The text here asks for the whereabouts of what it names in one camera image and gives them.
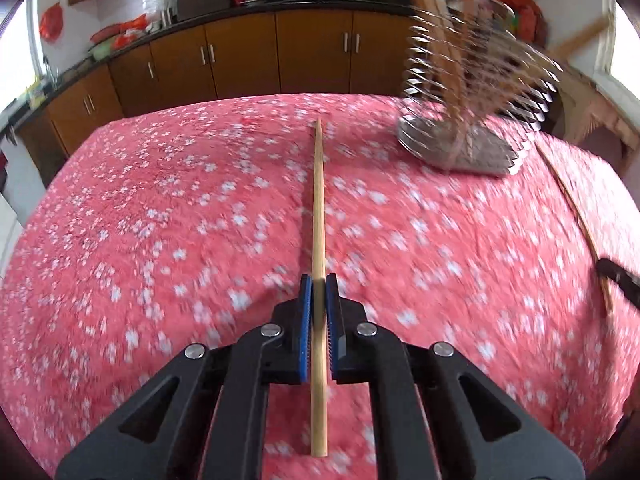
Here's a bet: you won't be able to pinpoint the red bags and boxes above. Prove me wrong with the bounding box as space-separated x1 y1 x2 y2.
497 0 548 48

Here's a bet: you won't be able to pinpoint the red plastic bag on wall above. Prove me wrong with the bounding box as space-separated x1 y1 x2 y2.
39 2 64 44

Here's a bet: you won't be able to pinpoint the black countertop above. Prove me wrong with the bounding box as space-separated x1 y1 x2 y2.
0 0 417 131

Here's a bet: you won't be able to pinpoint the red and green basins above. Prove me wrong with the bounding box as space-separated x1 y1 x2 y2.
89 14 150 62

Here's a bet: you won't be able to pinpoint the steel pot on counter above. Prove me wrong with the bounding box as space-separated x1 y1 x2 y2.
149 0 176 28

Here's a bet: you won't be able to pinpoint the brown lower kitchen cabinets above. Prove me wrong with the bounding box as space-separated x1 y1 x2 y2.
11 8 411 168

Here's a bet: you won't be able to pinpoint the steel wire utensil holder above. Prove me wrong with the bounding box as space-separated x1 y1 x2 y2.
397 0 559 177

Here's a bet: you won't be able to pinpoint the pink floral tablecloth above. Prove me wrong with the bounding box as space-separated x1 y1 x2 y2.
1 94 639 472

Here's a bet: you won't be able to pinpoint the beige carved side table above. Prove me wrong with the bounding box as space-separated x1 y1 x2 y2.
551 65 639 178

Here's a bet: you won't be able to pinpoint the wooden chopstick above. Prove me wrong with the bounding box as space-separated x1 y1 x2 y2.
536 143 614 316
416 0 466 169
514 15 612 91
459 0 480 54
310 118 329 457

